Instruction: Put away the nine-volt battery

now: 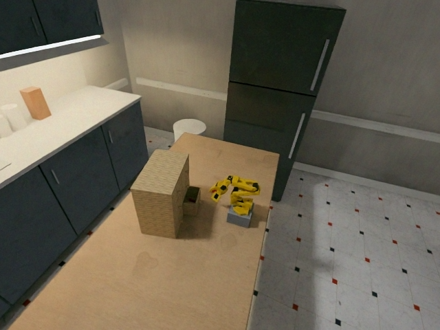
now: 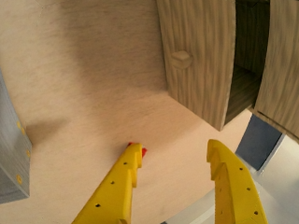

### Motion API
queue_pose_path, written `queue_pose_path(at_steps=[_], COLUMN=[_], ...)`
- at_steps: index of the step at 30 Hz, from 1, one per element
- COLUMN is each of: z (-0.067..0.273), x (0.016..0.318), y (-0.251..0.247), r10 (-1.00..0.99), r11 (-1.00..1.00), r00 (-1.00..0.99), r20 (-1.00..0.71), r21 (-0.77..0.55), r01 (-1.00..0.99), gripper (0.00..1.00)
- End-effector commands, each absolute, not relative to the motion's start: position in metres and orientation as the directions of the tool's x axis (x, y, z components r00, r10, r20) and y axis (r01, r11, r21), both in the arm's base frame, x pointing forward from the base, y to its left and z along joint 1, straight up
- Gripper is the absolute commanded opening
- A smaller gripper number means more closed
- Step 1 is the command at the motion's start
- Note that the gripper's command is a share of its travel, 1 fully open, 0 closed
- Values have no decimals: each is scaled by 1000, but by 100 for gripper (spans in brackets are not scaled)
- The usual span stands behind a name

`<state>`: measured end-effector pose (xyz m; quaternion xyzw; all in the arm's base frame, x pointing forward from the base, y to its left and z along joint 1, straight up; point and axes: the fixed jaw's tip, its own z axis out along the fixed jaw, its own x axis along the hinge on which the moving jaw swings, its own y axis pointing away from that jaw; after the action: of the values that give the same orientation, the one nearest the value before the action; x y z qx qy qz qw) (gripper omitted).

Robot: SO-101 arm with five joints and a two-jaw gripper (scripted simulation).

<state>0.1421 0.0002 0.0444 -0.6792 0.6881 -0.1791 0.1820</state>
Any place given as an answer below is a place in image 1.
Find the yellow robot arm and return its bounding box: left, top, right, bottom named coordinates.
left=219, top=175, right=261, bottom=215

